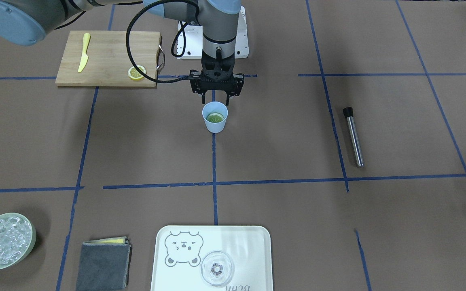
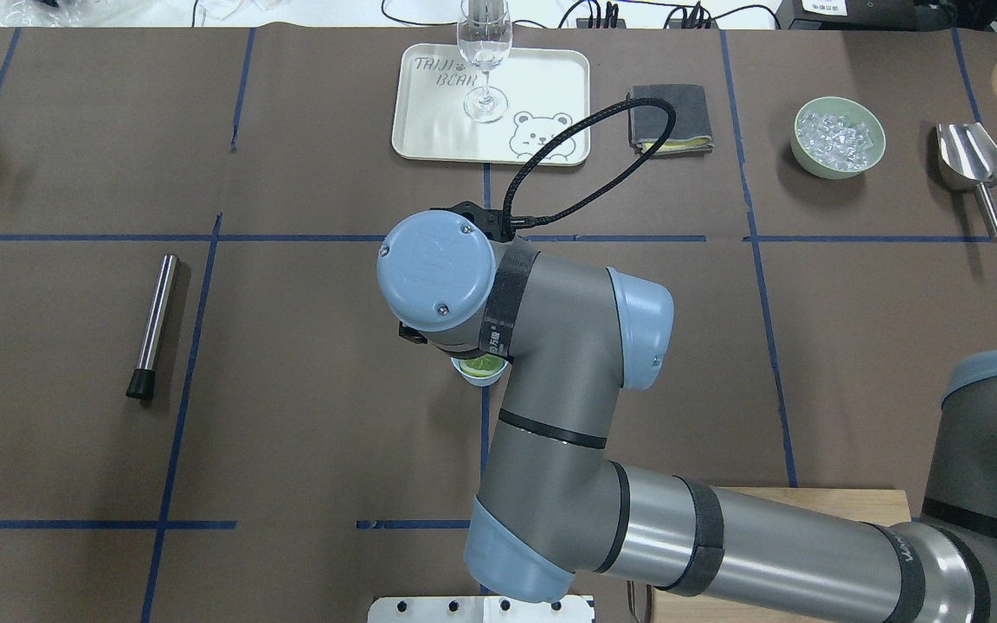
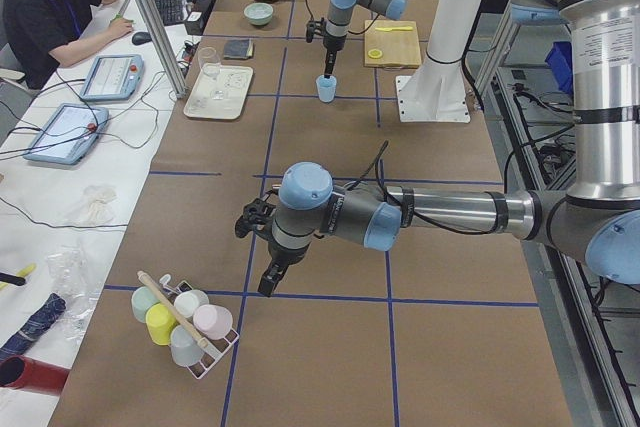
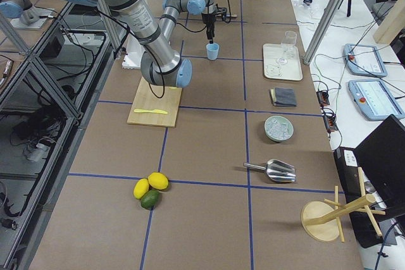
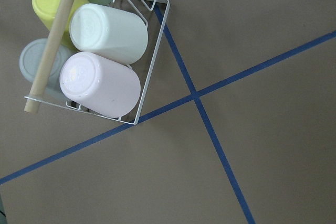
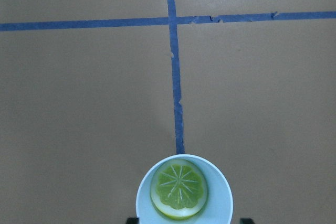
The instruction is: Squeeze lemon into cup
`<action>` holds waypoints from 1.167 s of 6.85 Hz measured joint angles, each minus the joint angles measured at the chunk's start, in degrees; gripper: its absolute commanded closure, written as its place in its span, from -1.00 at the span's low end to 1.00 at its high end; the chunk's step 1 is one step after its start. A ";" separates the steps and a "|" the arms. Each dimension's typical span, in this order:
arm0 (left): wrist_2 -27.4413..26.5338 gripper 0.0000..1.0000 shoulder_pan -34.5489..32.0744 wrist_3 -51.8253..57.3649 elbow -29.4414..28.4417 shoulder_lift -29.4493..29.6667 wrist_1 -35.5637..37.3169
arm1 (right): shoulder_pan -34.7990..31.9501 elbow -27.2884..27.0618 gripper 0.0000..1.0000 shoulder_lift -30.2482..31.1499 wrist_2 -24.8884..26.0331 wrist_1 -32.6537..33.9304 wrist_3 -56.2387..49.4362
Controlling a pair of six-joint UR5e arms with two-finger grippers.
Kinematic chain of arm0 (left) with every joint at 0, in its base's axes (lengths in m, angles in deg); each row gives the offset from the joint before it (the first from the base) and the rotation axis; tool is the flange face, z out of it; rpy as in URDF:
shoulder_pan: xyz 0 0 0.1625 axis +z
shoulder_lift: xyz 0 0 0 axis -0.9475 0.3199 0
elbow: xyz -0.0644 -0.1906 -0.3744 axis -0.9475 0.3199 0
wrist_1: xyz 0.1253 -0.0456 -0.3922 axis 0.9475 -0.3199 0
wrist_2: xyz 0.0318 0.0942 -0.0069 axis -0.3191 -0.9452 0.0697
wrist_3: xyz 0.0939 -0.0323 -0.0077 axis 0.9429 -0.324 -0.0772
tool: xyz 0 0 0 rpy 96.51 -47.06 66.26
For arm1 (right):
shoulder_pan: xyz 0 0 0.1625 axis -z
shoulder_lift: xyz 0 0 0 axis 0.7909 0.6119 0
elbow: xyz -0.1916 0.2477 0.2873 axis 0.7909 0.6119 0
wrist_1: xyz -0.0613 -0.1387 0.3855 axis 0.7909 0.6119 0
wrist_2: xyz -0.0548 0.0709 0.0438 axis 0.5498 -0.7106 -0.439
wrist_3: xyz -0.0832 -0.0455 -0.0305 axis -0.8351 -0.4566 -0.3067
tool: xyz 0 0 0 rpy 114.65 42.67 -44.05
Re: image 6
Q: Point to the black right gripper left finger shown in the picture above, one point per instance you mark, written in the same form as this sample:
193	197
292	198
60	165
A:
132	220

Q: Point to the yellow lemon slice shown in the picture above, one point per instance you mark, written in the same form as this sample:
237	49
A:
178	189

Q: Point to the blue paper cup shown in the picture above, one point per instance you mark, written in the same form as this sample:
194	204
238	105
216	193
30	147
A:
219	205

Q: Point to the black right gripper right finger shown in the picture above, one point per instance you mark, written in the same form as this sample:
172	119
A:
245	221

